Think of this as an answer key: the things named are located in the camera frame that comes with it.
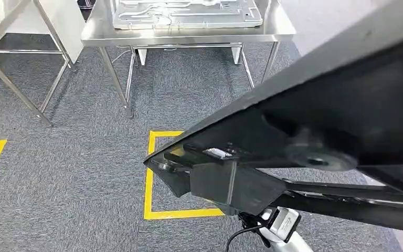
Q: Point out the steel bench with legs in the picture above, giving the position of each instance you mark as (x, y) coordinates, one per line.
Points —
(187, 34)

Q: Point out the white support post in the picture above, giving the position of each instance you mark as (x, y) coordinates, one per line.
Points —
(236, 55)
(142, 56)

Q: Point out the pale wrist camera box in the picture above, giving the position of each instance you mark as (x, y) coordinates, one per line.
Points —
(285, 224)

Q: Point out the steel side table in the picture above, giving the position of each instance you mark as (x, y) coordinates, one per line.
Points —
(10, 83)

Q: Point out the large black metal plate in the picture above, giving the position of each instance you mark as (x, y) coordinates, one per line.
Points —
(354, 101)

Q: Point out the white upright panel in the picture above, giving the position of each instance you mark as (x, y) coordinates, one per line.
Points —
(66, 24)

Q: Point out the silver metal parts tray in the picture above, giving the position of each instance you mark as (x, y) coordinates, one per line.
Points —
(187, 14)

